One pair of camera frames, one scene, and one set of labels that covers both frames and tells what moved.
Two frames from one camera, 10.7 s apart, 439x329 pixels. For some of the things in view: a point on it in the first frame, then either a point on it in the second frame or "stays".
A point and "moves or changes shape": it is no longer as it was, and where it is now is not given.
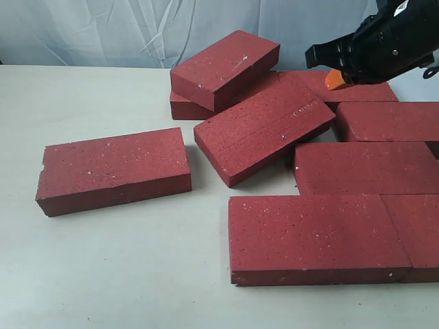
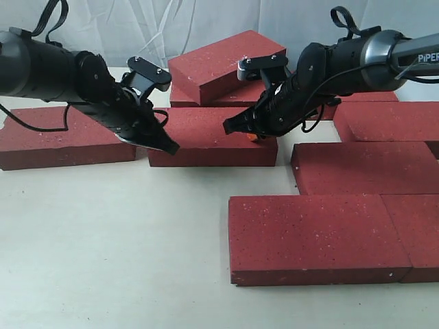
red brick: x=217 y=75 stays
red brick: x=245 y=138 moves or changes shape
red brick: x=388 y=121 stays
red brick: x=415 y=218 stays
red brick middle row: x=365 y=168 stays
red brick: x=91 y=174 -> x=86 y=140
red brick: x=300 y=240 stays
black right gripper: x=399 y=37 -> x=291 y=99
